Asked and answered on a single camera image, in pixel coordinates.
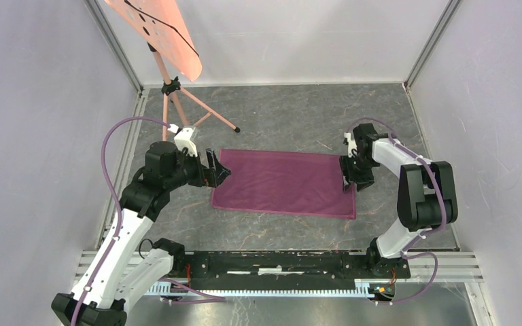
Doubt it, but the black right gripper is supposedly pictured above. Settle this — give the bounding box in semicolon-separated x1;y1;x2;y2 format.
338;153;376;192

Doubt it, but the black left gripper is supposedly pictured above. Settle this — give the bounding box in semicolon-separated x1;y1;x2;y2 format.
164;146;230;191

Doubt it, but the purple cloth napkin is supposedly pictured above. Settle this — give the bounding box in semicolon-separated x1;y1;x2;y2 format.
211;149;357;219

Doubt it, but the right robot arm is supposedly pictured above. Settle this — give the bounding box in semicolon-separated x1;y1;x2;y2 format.
339;123;458;277

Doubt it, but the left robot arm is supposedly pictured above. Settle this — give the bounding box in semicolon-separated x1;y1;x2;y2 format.
51;141;231;325

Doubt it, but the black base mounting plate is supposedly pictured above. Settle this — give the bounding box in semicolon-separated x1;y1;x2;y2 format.
165;250;411;291

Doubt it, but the pink music stand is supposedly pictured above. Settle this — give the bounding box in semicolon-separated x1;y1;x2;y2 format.
105;0;241;133

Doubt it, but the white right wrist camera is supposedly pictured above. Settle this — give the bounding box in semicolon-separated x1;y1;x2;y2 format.
343;132;358;158

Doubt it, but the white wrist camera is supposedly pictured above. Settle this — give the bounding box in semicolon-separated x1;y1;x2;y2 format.
343;132;358;158
167;124;198;157

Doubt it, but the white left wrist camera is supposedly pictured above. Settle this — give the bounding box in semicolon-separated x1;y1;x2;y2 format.
167;124;198;157

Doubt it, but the slotted cable duct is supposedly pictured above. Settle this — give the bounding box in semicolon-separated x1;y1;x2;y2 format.
144;281;395;299

